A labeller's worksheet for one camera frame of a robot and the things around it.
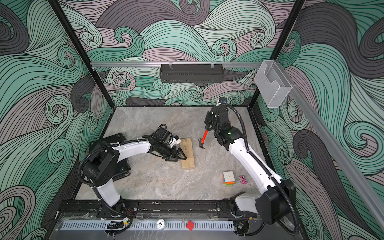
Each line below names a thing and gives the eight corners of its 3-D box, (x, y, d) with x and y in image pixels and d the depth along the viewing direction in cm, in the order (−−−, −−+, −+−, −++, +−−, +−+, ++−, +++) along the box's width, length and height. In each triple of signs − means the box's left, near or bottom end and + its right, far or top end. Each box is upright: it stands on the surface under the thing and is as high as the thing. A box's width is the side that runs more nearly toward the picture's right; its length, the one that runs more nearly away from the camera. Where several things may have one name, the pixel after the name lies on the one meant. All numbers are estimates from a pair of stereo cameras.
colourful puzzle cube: (222, 184, 83) (224, 181, 79) (221, 174, 87) (223, 171, 82) (233, 184, 83) (235, 181, 79) (231, 174, 87) (233, 171, 82)
